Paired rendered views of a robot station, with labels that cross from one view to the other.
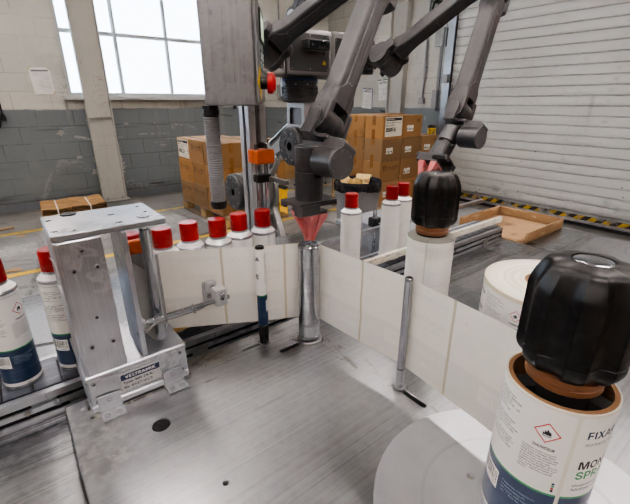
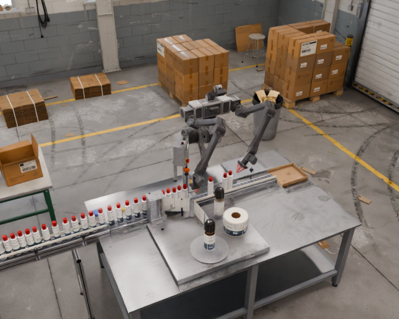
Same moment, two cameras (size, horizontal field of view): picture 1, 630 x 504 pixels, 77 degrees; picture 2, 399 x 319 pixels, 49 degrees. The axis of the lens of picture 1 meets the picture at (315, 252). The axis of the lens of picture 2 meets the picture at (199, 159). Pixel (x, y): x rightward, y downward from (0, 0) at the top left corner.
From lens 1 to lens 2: 3.04 m
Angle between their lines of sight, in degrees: 17
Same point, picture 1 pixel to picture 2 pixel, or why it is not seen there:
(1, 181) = (45, 59)
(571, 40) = not seen: outside the picture
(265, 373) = (180, 223)
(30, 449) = (140, 229)
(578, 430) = (207, 237)
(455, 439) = not seen: hidden behind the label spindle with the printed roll
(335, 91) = (202, 164)
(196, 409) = (168, 227)
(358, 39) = (209, 150)
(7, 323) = (137, 209)
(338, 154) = (199, 181)
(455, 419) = not seen: hidden behind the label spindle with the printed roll
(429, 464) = (201, 240)
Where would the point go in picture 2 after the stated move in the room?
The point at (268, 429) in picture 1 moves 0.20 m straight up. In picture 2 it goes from (179, 232) to (178, 214)
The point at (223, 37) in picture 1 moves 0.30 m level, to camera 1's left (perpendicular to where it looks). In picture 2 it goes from (178, 155) to (143, 150)
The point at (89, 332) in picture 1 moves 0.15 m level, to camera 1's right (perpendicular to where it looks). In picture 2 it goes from (152, 213) to (170, 216)
